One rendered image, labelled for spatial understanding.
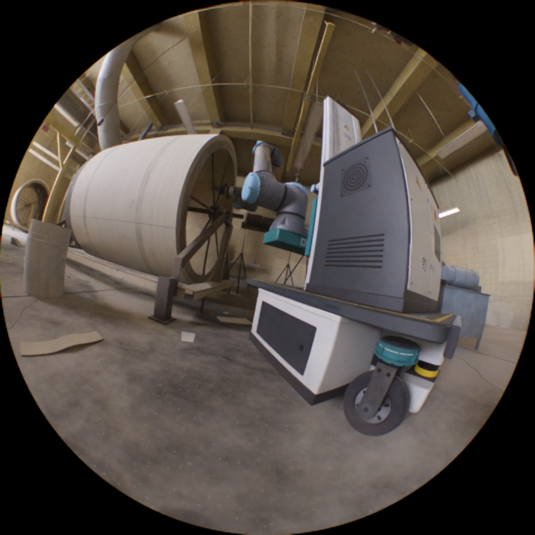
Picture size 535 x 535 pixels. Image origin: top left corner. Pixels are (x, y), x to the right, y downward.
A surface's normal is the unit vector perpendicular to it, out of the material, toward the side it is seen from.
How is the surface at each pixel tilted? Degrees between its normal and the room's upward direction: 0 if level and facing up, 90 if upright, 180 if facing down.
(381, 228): 90
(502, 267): 90
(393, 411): 91
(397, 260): 90
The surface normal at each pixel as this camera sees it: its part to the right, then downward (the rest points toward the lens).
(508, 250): -0.98, -0.20
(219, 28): -0.19, 0.98
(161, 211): -0.02, 0.31
